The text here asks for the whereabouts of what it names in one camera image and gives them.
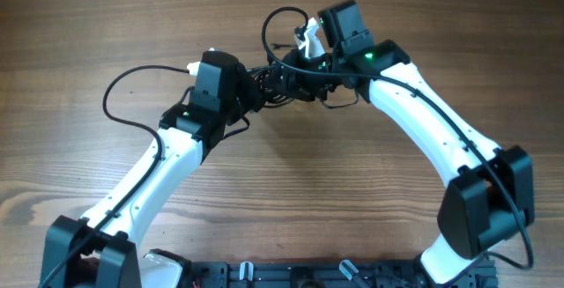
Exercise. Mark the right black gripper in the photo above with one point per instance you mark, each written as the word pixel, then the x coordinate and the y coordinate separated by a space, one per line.
pixel 295 84

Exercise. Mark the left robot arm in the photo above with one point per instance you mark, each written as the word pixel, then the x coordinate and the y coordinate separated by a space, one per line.
pixel 100 249

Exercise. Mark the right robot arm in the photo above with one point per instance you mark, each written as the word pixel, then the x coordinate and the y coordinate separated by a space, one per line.
pixel 489 194

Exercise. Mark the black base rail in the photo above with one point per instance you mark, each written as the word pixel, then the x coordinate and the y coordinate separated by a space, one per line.
pixel 379 274

